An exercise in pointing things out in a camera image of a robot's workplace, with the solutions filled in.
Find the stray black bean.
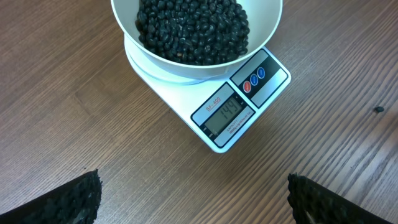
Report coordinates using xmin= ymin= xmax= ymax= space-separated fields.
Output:
xmin=374 ymin=106 xmax=384 ymax=113

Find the white bowl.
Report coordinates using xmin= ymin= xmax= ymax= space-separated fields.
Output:
xmin=111 ymin=0 xmax=283 ymax=79

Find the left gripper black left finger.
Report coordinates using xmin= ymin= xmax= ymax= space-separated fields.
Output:
xmin=1 ymin=169 xmax=102 ymax=224

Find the white digital kitchen scale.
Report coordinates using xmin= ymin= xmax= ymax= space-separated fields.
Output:
xmin=124 ymin=38 xmax=291 ymax=153

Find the pile of black beans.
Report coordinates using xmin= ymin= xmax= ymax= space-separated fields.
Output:
xmin=135 ymin=0 xmax=250 ymax=65

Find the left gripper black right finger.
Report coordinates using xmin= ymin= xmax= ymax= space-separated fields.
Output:
xmin=287 ymin=174 xmax=390 ymax=224

